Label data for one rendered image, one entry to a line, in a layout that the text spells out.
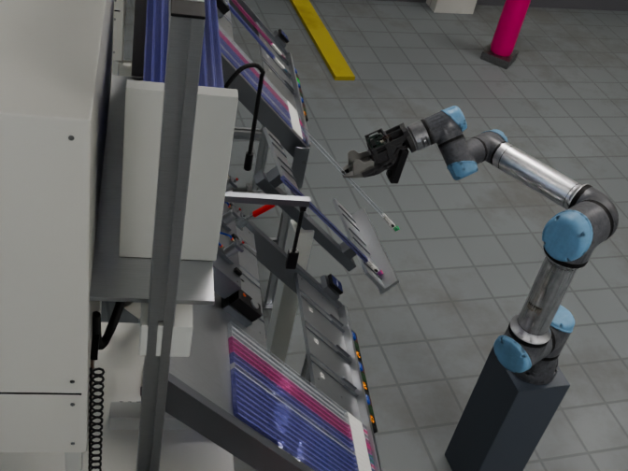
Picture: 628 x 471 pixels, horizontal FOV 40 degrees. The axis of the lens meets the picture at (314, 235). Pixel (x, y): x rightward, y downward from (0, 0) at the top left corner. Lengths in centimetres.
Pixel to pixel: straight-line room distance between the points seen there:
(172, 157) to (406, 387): 222
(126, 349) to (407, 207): 206
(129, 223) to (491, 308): 248
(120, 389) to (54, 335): 84
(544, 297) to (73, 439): 126
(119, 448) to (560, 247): 117
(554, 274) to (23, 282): 138
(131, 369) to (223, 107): 116
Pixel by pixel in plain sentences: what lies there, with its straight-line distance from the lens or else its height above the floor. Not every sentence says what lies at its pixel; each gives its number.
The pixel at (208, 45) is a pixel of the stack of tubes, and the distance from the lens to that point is 149.
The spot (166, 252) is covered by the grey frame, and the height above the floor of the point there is 152.
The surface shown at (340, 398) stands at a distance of 209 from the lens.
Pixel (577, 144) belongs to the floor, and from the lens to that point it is 504.
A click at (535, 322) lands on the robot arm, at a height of 85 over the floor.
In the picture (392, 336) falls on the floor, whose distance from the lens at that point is 340.
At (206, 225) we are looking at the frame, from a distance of 139.
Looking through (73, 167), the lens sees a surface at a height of 164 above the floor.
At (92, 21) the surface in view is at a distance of 139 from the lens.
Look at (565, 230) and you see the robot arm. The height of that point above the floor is 116.
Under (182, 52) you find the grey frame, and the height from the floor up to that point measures 185.
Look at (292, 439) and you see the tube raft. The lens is 176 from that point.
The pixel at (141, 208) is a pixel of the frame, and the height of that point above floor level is 149.
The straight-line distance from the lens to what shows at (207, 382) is 162.
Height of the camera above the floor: 235
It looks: 39 degrees down
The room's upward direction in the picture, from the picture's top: 13 degrees clockwise
